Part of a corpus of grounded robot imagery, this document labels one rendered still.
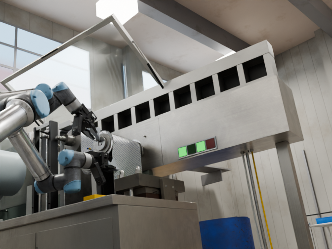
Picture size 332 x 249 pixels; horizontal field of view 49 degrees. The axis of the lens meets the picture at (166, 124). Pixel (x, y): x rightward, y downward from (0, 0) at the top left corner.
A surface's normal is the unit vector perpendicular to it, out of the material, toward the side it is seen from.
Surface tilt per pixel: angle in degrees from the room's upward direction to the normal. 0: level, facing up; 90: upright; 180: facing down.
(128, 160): 90
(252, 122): 90
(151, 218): 90
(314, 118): 90
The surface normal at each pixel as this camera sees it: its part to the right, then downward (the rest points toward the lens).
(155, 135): -0.58, -0.22
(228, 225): 0.15, -0.36
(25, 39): 0.70, -0.32
